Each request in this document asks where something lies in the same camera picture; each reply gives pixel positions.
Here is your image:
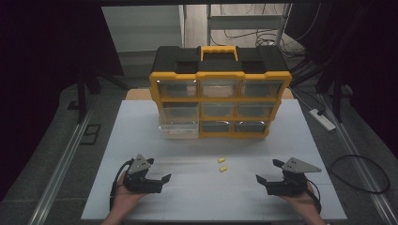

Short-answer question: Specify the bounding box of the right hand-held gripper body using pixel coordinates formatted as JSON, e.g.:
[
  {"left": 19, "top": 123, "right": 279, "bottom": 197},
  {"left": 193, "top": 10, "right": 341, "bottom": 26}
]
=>
[{"left": 265, "top": 157, "right": 323, "bottom": 198}]

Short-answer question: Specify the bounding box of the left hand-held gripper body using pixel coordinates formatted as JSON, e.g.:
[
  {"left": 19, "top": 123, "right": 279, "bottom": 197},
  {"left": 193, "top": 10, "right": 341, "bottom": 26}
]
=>
[{"left": 122, "top": 154, "right": 163, "bottom": 194}]

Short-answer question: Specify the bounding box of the person's right hand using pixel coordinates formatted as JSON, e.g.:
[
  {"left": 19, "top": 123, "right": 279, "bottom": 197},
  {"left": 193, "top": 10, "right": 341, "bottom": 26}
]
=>
[{"left": 281, "top": 182, "right": 324, "bottom": 220}]

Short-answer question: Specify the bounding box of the person's left hand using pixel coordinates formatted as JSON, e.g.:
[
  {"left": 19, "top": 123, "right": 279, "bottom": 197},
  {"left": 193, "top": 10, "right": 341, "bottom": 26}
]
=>
[{"left": 109, "top": 171, "right": 148, "bottom": 218}]

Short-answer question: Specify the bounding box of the clear organizer drawer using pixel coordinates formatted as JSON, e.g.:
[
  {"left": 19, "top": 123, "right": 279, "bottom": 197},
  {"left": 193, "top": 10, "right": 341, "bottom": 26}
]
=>
[{"left": 158, "top": 119, "right": 200, "bottom": 140}]

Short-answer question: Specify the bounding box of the white power strip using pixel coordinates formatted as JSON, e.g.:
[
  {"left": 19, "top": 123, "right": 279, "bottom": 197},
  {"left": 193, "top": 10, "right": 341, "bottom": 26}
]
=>
[{"left": 308, "top": 108, "right": 337, "bottom": 132}]

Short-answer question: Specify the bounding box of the black floor socket plate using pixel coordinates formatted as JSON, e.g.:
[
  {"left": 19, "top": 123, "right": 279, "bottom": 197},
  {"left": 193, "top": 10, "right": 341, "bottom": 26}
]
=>
[{"left": 80, "top": 123, "right": 102, "bottom": 146}]

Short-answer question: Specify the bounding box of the black metal stand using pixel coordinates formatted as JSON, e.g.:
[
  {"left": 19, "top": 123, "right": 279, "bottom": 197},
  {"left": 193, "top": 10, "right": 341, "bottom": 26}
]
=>
[
  {"left": 314, "top": 69, "right": 345, "bottom": 124},
  {"left": 67, "top": 67, "right": 130, "bottom": 125}
]

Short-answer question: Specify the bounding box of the set of clear plastic drawers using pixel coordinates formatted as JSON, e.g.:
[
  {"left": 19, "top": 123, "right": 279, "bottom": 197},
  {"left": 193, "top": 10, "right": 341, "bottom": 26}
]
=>
[{"left": 158, "top": 79, "right": 284, "bottom": 134}]

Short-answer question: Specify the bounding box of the yellow black organizer cabinet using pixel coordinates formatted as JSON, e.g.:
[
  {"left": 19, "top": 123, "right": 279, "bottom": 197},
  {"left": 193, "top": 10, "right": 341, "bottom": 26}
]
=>
[{"left": 148, "top": 45, "right": 293, "bottom": 140}]

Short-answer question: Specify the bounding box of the dark curtain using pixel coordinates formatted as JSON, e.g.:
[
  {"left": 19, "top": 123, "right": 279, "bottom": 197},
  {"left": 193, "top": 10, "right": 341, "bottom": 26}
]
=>
[
  {"left": 284, "top": 0, "right": 398, "bottom": 158},
  {"left": 0, "top": 0, "right": 126, "bottom": 203}
]

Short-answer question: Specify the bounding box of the white panel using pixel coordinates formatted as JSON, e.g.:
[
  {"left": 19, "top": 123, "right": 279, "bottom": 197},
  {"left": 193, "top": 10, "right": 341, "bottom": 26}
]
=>
[{"left": 100, "top": 4, "right": 186, "bottom": 53}]

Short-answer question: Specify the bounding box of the metal shelf rack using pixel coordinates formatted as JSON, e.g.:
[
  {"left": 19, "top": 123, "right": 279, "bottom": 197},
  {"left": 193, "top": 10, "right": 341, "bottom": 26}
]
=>
[{"left": 206, "top": 3, "right": 294, "bottom": 48}]

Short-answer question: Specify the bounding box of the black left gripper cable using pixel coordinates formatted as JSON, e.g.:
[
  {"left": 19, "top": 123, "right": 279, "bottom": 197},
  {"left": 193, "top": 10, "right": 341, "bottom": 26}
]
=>
[{"left": 109, "top": 157, "right": 135, "bottom": 211}]

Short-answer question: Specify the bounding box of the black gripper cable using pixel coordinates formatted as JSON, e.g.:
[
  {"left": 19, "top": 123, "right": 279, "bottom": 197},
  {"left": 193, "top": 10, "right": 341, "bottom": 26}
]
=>
[
  {"left": 304, "top": 178, "right": 323, "bottom": 216},
  {"left": 109, "top": 157, "right": 135, "bottom": 211}
]

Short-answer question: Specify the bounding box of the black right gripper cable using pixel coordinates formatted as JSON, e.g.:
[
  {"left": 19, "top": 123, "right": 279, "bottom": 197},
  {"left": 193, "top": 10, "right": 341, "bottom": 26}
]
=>
[{"left": 304, "top": 178, "right": 323, "bottom": 216}]

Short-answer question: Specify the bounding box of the metal floor rail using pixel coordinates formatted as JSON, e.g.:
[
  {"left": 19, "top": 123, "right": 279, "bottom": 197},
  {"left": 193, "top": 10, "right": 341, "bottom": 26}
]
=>
[
  {"left": 314, "top": 93, "right": 398, "bottom": 225},
  {"left": 27, "top": 101, "right": 97, "bottom": 225}
]

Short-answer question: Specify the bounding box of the black looped floor cable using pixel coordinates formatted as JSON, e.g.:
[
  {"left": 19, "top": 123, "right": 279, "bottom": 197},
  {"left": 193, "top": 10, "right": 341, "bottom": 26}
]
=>
[{"left": 326, "top": 154, "right": 391, "bottom": 194}]

